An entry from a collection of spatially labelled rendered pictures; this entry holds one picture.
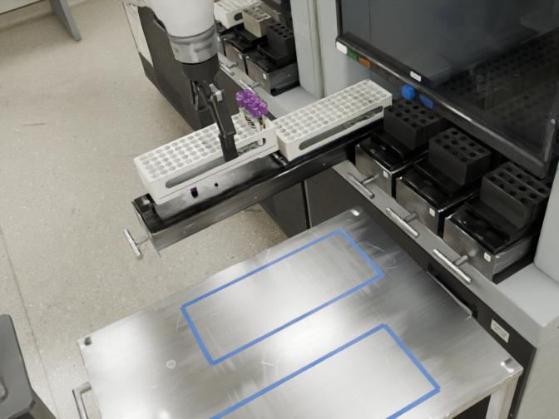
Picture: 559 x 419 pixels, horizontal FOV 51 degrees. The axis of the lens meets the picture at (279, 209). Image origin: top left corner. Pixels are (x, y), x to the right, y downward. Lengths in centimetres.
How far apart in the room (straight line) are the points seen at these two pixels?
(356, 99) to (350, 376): 73
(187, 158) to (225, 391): 50
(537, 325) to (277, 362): 48
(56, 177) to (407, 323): 224
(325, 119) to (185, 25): 44
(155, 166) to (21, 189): 181
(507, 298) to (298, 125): 59
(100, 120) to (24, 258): 97
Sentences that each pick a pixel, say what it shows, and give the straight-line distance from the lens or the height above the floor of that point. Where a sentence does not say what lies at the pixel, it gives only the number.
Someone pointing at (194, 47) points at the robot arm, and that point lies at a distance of 112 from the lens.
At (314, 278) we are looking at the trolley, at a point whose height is 82.
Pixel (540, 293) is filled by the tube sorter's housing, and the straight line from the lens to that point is 120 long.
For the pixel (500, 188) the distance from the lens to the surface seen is 117.
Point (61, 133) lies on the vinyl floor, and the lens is 329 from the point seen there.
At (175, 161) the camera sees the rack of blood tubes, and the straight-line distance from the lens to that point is 125.
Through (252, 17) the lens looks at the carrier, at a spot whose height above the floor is 88.
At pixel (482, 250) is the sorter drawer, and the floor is 80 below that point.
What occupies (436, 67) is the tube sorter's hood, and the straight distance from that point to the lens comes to 117.
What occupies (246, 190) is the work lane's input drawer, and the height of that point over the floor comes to 80.
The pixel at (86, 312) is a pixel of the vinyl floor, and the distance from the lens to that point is 230.
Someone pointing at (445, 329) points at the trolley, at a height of 82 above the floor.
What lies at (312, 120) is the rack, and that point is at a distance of 138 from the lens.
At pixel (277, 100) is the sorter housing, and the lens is 171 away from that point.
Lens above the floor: 165
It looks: 43 degrees down
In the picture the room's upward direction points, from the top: 10 degrees counter-clockwise
